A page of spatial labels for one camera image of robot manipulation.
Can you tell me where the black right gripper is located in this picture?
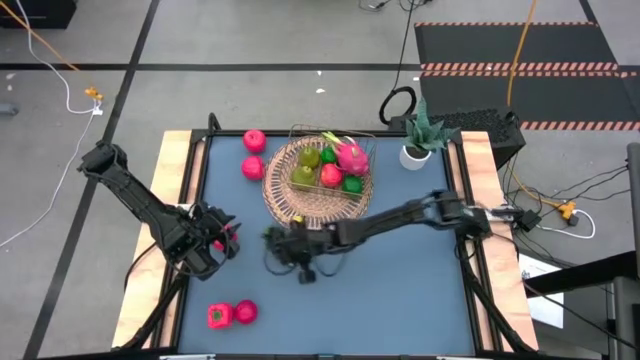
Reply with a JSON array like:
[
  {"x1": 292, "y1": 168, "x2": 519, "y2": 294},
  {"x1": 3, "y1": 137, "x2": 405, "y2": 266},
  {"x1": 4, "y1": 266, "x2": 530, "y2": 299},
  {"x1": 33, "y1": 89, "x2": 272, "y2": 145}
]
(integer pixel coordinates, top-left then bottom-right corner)
[{"x1": 263, "y1": 222, "x2": 346, "y2": 266}]

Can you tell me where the green leafy plant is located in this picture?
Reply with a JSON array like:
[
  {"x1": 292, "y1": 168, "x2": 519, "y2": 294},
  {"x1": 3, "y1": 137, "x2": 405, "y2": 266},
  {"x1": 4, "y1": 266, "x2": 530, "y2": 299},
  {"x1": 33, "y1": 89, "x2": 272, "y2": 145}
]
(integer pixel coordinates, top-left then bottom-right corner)
[{"x1": 402, "y1": 96, "x2": 460, "y2": 156}]

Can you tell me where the white plant pot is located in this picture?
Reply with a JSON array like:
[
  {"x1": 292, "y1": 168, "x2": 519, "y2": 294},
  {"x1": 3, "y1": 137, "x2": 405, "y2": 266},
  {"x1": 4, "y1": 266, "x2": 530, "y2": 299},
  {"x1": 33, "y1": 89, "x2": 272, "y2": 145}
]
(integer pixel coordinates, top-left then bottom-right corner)
[{"x1": 398, "y1": 143, "x2": 433, "y2": 172}]

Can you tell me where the white paper sheet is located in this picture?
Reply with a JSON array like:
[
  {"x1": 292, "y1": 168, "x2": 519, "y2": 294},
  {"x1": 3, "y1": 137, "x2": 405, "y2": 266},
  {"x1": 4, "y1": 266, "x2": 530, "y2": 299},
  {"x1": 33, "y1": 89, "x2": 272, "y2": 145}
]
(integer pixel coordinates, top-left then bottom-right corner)
[{"x1": 518, "y1": 253, "x2": 565, "y2": 330}]

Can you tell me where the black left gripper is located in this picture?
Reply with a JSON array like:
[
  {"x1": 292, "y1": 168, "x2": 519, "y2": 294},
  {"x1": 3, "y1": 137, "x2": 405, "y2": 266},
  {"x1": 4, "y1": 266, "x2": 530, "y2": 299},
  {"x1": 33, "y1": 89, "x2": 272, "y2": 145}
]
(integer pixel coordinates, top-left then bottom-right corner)
[{"x1": 187, "y1": 202, "x2": 242, "y2": 261}]

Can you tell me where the black side desk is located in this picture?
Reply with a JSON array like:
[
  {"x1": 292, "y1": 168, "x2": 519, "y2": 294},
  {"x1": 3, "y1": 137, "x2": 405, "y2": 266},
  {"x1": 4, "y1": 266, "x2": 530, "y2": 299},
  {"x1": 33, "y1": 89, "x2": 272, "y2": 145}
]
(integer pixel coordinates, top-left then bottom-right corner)
[{"x1": 523, "y1": 249, "x2": 640, "y2": 360}]

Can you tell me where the white power cable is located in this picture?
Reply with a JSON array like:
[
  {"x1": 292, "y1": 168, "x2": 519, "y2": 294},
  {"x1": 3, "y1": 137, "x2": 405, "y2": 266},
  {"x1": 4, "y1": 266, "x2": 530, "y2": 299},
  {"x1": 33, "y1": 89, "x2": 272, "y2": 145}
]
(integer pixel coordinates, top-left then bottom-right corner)
[{"x1": 537, "y1": 208, "x2": 597, "y2": 240}]

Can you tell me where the black striped floor mat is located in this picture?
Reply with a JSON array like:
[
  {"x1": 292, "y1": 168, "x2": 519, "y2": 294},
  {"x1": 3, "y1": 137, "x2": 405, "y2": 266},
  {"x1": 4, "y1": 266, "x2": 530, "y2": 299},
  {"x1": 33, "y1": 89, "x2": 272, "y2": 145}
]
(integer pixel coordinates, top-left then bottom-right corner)
[
  {"x1": 413, "y1": 21, "x2": 621, "y2": 71},
  {"x1": 419, "y1": 69, "x2": 640, "y2": 132}
]

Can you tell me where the black power adapter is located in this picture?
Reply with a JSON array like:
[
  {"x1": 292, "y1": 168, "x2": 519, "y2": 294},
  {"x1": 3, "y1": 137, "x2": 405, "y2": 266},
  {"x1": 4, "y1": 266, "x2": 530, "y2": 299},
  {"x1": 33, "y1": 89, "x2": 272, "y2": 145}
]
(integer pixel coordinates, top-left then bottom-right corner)
[{"x1": 517, "y1": 209, "x2": 541, "y2": 232}]

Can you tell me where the black floor cable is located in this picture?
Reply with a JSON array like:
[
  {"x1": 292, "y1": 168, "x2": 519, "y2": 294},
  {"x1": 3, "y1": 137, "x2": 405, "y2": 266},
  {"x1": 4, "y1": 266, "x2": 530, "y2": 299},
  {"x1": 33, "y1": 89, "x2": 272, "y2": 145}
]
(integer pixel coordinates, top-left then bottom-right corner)
[{"x1": 378, "y1": 0, "x2": 419, "y2": 126}]

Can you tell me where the round woven placemat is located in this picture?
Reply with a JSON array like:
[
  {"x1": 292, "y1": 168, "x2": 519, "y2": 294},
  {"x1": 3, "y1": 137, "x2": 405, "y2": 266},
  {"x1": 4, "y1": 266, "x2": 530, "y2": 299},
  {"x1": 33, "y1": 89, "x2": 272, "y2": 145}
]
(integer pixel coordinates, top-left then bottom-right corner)
[{"x1": 261, "y1": 135, "x2": 375, "y2": 231}]

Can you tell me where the white floor cable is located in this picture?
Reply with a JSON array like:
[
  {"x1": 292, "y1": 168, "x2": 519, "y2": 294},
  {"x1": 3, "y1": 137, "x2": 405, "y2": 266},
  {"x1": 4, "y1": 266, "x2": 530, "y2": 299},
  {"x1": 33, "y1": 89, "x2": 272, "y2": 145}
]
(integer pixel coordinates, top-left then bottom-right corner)
[{"x1": 0, "y1": 0, "x2": 105, "y2": 250}]

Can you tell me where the green pear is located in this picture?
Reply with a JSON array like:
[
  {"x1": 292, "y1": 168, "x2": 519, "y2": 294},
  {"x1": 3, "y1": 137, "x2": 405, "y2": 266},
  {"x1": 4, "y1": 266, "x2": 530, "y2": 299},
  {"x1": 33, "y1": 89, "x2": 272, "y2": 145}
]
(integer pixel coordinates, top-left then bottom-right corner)
[
  {"x1": 291, "y1": 165, "x2": 317, "y2": 189},
  {"x1": 298, "y1": 145, "x2": 322, "y2": 170}
]

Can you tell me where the red bell pepper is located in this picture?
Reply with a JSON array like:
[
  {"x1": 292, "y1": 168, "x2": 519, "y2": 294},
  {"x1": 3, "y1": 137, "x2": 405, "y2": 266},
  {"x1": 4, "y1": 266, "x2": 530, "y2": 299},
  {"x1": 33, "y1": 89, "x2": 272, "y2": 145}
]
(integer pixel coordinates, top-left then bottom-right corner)
[{"x1": 207, "y1": 302, "x2": 235, "y2": 331}]

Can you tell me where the black floor box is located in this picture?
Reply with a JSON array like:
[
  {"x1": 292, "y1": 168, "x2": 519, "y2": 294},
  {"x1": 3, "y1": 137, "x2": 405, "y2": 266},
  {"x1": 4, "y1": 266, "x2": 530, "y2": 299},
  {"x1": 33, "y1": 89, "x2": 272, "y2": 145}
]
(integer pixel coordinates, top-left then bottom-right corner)
[{"x1": 0, "y1": 0, "x2": 78, "y2": 30}]

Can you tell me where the pink green dragon fruit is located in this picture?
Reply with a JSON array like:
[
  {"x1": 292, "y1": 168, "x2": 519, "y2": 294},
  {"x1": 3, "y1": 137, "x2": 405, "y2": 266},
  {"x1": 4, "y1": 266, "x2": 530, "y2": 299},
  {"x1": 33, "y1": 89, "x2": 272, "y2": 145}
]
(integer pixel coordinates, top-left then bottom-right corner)
[{"x1": 321, "y1": 130, "x2": 371, "y2": 177}]

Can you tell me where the orange power adapter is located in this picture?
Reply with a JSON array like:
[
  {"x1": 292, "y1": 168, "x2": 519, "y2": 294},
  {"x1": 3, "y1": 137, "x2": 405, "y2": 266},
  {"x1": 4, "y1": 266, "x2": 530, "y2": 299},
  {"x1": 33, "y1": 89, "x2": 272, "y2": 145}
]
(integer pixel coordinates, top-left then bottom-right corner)
[{"x1": 509, "y1": 169, "x2": 581, "y2": 227}]

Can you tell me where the yellow hanging cable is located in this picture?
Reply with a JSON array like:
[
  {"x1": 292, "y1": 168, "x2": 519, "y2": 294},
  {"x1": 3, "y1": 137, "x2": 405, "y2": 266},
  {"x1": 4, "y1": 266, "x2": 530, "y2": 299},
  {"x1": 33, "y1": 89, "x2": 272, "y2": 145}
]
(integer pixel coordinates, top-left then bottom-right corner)
[{"x1": 505, "y1": 0, "x2": 539, "y2": 108}]

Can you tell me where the orange extension cord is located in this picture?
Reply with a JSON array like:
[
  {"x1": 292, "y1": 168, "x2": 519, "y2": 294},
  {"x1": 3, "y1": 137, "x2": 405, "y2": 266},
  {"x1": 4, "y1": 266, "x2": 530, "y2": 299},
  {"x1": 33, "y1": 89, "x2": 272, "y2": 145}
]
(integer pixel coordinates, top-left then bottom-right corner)
[{"x1": 0, "y1": 1, "x2": 105, "y2": 103}]

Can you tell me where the wire produce basket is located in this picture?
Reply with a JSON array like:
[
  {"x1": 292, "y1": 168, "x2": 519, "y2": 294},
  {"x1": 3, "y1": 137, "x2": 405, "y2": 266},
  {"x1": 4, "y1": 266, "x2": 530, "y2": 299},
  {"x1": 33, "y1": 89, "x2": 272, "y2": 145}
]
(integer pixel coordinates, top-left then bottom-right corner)
[{"x1": 287, "y1": 123, "x2": 377, "y2": 201}]

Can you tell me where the grey post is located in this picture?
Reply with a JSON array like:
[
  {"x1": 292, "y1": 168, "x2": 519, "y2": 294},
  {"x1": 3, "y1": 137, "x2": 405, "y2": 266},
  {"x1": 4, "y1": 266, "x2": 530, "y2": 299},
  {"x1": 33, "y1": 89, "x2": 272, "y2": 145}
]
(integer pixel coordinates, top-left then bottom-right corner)
[{"x1": 626, "y1": 142, "x2": 640, "y2": 279}]

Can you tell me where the dark green round fruit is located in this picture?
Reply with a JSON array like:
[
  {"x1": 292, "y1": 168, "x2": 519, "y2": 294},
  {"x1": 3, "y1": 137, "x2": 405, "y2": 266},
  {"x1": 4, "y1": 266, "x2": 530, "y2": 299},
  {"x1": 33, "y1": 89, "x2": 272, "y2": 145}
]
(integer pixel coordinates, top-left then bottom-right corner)
[{"x1": 341, "y1": 174, "x2": 365, "y2": 196}]

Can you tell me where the wooden side board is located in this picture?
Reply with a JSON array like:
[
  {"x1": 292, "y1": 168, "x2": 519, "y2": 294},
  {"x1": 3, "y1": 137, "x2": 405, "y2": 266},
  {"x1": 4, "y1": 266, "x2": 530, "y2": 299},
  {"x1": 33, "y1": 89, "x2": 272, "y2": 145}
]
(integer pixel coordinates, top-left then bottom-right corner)
[
  {"x1": 112, "y1": 130, "x2": 206, "y2": 349},
  {"x1": 447, "y1": 130, "x2": 540, "y2": 351}
]

